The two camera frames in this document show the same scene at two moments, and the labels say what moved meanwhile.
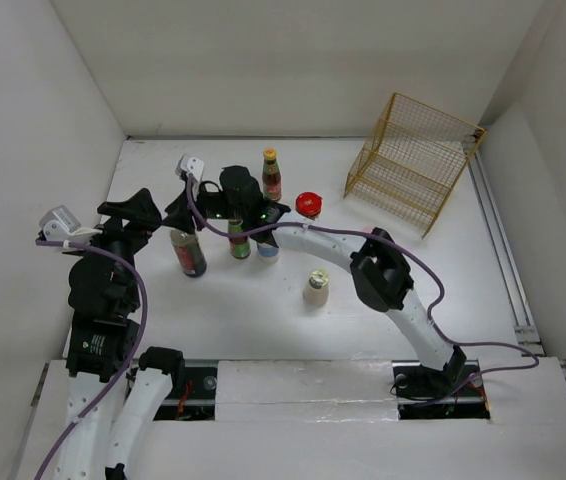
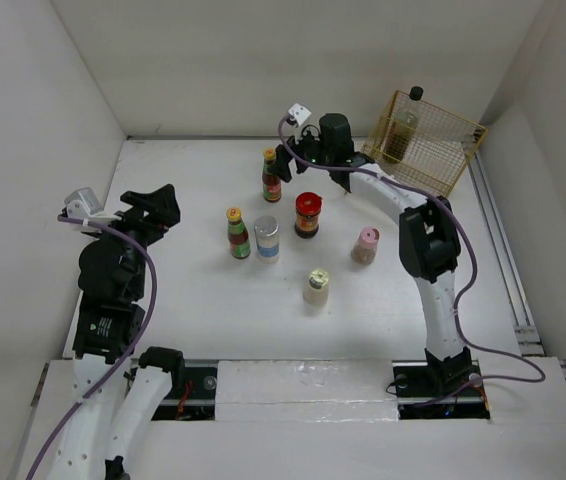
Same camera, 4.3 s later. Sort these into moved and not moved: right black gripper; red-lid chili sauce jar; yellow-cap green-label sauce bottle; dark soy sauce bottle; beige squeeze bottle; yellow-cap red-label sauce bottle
Moved: dark soy sauce bottle; right black gripper
Not moved: yellow-cap green-label sauce bottle; red-lid chili sauce jar; beige squeeze bottle; yellow-cap red-label sauce bottle
